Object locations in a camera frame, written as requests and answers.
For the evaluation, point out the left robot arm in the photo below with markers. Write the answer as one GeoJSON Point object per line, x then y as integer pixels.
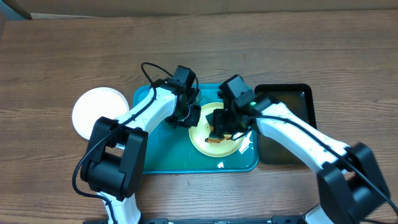
{"type": "Point", "coordinates": [113, 164]}

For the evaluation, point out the green rimmed plate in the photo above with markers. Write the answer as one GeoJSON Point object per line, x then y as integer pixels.
{"type": "Point", "coordinates": [199, 135]}

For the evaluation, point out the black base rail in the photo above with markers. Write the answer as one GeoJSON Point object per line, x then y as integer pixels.
{"type": "Point", "coordinates": [278, 219]}

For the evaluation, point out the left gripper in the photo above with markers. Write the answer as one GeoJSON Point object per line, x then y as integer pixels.
{"type": "Point", "coordinates": [192, 121]}

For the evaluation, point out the black water tray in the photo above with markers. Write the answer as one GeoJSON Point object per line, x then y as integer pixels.
{"type": "Point", "coordinates": [299, 99]}

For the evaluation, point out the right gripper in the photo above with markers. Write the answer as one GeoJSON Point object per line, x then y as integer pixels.
{"type": "Point", "coordinates": [222, 127]}

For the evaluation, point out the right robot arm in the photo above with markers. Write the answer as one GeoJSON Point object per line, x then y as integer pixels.
{"type": "Point", "coordinates": [350, 182]}

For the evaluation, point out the white plate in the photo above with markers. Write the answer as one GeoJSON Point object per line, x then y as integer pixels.
{"type": "Point", "coordinates": [95, 103]}

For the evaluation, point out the green yellow sponge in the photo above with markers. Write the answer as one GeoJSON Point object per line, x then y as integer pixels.
{"type": "Point", "coordinates": [217, 124]}

